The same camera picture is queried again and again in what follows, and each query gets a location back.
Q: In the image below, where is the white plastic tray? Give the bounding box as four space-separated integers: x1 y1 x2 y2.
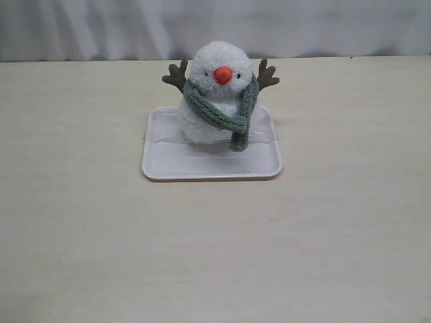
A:
141 106 283 182

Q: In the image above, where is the green knitted scarf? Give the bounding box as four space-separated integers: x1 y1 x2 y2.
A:
183 73 259 152

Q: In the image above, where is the white plush snowman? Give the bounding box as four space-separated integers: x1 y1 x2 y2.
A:
162 40 280 152

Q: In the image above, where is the white backdrop curtain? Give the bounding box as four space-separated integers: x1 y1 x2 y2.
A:
1 1 430 62

